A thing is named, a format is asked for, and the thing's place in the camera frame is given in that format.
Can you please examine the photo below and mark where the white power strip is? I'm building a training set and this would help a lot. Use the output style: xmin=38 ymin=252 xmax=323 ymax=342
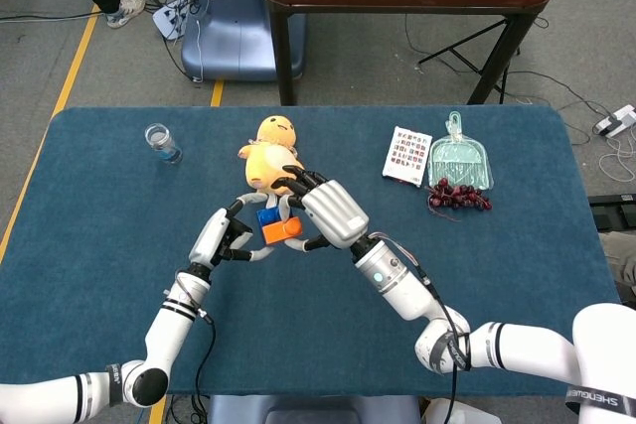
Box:
xmin=593 ymin=103 xmax=636 ymax=140
xmin=151 ymin=0 xmax=198 ymax=42

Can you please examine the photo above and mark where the dark red grape bunch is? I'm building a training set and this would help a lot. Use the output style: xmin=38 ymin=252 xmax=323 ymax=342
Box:
xmin=425 ymin=178 xmax=493 ymax=223

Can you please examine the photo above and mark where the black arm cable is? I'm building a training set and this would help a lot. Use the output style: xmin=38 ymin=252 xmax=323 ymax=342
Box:
xmin=192 ymin=308 xmax=219 ymax=424
xmin=415 ymin=264 xmax=473 ymax=424

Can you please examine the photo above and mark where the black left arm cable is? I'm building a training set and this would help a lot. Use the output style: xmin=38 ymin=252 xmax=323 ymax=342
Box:
xmin=192 ymin=308 xmax=219 ymax=424

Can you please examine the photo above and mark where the thin white floor cable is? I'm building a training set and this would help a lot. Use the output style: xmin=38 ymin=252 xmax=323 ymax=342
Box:
xmin=597 ymin=133 xmax=636 ymax=183

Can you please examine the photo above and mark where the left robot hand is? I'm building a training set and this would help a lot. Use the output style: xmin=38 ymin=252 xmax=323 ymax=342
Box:
xmin=188 ymin=191 xmax=275 ymax=269

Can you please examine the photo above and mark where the white mahjong print box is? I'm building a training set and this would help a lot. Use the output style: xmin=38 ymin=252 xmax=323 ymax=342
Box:
xmin=381 ymin=125 xmax=433 ymax=189

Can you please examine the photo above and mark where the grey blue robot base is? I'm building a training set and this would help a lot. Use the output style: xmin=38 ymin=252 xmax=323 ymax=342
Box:
xmin=206 ymin=393 xmax=421 ymax=424

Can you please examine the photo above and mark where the clear jar with label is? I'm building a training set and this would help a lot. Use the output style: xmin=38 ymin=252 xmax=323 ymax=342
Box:
xmin=143 ymin=122 xmax=184 ymax=166

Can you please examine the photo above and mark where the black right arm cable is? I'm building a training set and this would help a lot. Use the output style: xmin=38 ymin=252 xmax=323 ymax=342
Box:
xmin=415 ymin=264 xmax=473 ymax=424

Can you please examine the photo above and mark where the green dustpan in plastic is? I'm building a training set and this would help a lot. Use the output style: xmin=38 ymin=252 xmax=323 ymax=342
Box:
xmin=426 ymin=110 xmax=496 ymax=192

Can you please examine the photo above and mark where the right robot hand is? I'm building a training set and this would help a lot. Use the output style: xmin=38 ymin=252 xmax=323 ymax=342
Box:
xmin=276 ymin=164 xmax=371 ymax=253

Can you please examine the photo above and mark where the yellow plush toy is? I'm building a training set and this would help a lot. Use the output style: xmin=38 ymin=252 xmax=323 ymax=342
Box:
xmin=237 ymin=114 xmax=305 ymax=212

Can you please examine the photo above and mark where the blue table cloth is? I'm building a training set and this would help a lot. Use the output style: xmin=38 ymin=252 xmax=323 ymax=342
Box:
xmin=0 ymin=105 xmax=635 ymax=398

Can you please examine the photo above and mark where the black foot pedal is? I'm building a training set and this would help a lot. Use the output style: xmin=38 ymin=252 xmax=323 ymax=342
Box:
xmin=587 ymin=193 xmax=636 ymax=232

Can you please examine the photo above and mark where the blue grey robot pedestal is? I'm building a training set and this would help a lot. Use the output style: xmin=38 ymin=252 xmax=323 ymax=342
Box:
xmin=180 ymin=0 xmax=307 ymax=82

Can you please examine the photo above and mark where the orange and blue toy block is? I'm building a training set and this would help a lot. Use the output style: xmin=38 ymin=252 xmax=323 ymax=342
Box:
xmin=261 ymin=217 xmax=304 ymax=246

